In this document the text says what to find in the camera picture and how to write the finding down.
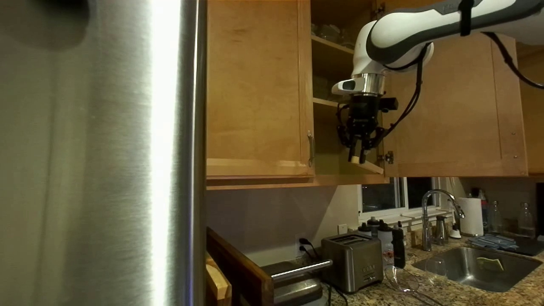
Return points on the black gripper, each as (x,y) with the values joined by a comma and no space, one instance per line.
(363,115)

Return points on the light wooden block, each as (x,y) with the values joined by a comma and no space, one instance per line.
(356,159)

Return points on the wooden cupboard door with bumper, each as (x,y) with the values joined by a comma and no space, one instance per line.
(465,112)

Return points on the plain wooden cupboard door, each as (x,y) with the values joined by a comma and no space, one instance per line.
(256,85)

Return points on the metal door hinge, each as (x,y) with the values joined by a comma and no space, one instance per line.
(387,158)

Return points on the white framed window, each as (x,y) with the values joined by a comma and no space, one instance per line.
(380,195)

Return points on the stack of glass dishes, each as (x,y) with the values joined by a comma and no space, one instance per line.
(326,88)

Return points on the dark bottle black cap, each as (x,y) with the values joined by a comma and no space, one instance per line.
(383,222)

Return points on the grey bottle black cap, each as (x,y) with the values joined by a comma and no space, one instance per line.
(368,226)

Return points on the chrome gooseneck faucet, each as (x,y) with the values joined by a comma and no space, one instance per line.
(426,221)

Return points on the grey bottle orange label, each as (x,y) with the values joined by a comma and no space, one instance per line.
(387,246)

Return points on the tall black bottle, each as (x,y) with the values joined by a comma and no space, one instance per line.
(400,246)

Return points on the clear glassware group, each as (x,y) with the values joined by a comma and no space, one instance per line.
(334,34)

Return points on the steel soap dispenser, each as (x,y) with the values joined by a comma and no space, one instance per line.
(441,229)

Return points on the silver two-slot toaster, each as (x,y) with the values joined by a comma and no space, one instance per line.
(351,263)

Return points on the small white soap bottle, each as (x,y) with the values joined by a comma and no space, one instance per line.
(456,229)

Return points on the white paper towel roll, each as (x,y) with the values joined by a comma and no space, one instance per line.
(472,214)

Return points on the clear wine glass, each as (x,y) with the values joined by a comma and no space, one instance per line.
(399,277)

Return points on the clear glass bottle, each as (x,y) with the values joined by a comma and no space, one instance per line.
(496,217)
(528,221)

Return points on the blue grey dish cloth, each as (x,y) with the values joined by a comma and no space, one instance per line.
(494,241)

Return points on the stainless steel sink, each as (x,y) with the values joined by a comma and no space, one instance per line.
(477,268)

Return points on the dark striped wooden cutting board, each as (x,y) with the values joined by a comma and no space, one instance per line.
(244,272)

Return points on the dark drying mat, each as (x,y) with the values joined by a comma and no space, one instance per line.
(530,246)

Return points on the light wooden cutting board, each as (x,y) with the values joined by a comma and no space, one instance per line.
(218,285)

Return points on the stainless steel refrigerator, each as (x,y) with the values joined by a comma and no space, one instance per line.
(103,170)

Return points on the wooden wall cupboard with shelves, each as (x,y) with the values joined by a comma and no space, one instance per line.
(326,170)

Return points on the white wall outlet plate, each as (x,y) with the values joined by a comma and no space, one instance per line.
(343,227)

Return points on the narrow wooden wall cupboard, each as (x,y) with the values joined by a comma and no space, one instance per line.
(536,129)

